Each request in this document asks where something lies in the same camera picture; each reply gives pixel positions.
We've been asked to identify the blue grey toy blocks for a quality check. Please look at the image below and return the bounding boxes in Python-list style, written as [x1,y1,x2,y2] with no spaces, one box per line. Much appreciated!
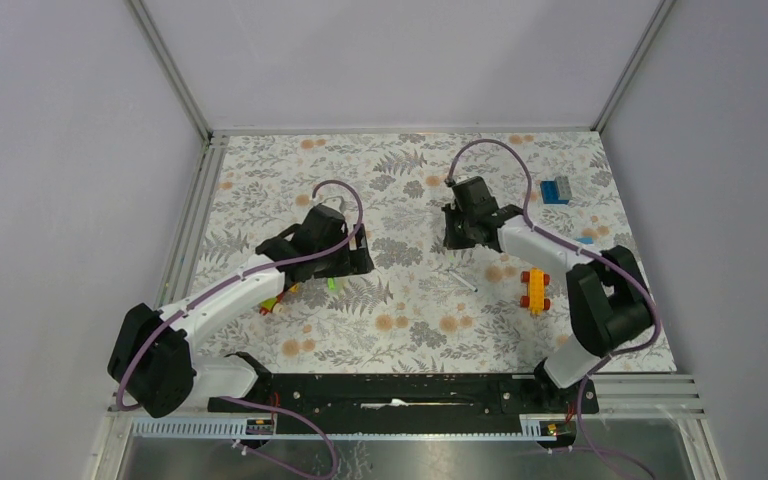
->
[540,175,572,205]

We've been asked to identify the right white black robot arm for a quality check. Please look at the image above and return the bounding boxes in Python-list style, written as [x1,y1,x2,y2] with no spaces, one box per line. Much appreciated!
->
[442,177,655,412]

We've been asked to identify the floral patterned table mat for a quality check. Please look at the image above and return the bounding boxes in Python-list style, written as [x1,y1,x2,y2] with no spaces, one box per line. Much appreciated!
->
[173,131,679,375]

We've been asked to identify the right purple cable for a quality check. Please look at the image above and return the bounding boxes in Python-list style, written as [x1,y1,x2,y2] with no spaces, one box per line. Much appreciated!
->
[446,139,662,480]

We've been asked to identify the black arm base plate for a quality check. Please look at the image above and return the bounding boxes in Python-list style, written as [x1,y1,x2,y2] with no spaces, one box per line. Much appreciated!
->
[245,373,599,435]

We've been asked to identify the white slotted cable duct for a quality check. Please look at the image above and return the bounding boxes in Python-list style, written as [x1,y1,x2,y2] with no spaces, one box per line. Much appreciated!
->
[130,415,559,443]

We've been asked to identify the red yellow green toy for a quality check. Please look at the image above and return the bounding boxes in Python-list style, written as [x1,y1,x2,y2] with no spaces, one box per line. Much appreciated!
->
[259,285,299,315]

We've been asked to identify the purple cable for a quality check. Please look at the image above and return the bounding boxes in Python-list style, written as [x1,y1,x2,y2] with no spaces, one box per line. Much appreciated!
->
[116,179,365,480]
[446,139,662,480]

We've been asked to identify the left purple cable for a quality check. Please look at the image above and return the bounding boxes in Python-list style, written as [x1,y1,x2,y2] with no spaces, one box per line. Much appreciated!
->
[116,179,365,480]

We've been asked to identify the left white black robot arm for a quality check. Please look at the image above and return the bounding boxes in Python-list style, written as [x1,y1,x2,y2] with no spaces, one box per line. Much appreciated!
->
[107,205,374,418]

